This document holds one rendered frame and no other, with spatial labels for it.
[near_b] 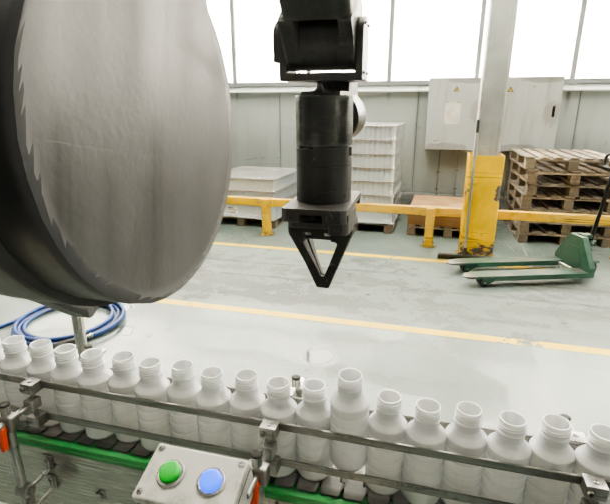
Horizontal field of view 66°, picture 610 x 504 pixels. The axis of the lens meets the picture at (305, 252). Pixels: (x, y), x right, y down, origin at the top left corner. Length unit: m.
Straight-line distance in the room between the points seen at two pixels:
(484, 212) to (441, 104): 2.54
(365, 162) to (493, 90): 1.72
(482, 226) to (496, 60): 1.63
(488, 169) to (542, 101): 2.49
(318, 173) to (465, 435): 0.46
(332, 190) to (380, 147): 5.50
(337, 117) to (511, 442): 0.51
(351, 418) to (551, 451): 0.28
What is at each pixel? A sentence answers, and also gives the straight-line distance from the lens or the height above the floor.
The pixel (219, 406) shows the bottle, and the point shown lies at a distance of 0.82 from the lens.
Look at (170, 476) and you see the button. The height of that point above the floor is 1.12.
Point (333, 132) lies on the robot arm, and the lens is 0.46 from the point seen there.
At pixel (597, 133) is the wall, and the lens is 7.95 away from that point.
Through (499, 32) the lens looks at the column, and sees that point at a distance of 5.28.
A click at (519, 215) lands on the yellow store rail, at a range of 5.65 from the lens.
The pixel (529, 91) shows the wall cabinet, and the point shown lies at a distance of 7.40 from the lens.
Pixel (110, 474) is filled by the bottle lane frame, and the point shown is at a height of 0.96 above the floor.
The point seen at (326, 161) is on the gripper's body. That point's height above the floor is 1.53.
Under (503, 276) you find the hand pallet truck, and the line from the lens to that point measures 4.59.
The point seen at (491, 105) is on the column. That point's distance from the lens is 5.24.
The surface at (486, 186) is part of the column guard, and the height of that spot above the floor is 0.79.
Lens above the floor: 1.59
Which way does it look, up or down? 18 degrees down
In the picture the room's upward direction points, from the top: straight up
